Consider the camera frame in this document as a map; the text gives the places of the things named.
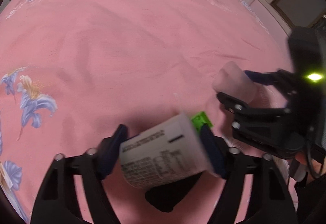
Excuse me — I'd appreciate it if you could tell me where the pink translucent cup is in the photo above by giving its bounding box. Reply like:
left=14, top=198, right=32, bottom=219
left=212, top=61, right=264, bottom=104

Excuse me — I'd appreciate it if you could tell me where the green block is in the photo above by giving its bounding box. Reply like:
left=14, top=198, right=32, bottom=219
left=191, top=111, right=213, bottom=132

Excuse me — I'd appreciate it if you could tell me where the white yogurt cup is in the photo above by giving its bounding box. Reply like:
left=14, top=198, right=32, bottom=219
left=119, top=113, right=213, bottom=189

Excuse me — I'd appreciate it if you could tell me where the black cylinder object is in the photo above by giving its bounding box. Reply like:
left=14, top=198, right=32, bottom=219
left=145, top=173, right=202, bottom=213

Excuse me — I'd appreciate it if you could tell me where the pink floral bed sheet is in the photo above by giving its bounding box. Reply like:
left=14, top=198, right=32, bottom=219
left=1, top=0, right=292, bottom=222

